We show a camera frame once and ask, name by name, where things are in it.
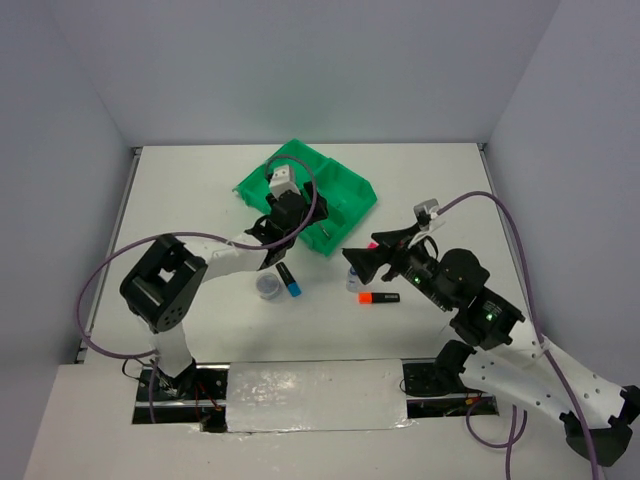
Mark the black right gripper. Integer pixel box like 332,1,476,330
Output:
340,222,452,310

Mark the small blue-capped bottle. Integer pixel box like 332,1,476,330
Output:
346,267,361,293

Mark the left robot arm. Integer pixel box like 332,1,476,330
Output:
119,182,328,399

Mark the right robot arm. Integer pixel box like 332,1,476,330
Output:
342,225,639,467

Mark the orange highlighter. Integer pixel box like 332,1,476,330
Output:
358,292,400,305

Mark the green four-compartment bin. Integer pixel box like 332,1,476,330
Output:
232,138,380,259

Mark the clear tub of paperclips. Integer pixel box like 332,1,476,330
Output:
255,272,281,300

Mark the blue highlighter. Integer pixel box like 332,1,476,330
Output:
276,262,301,297

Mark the silver tape sheet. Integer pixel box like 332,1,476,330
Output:
226,359,411,433

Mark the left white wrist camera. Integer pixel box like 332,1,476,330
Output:
269,165,300,199

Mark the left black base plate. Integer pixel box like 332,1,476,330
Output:
131,364,229,433

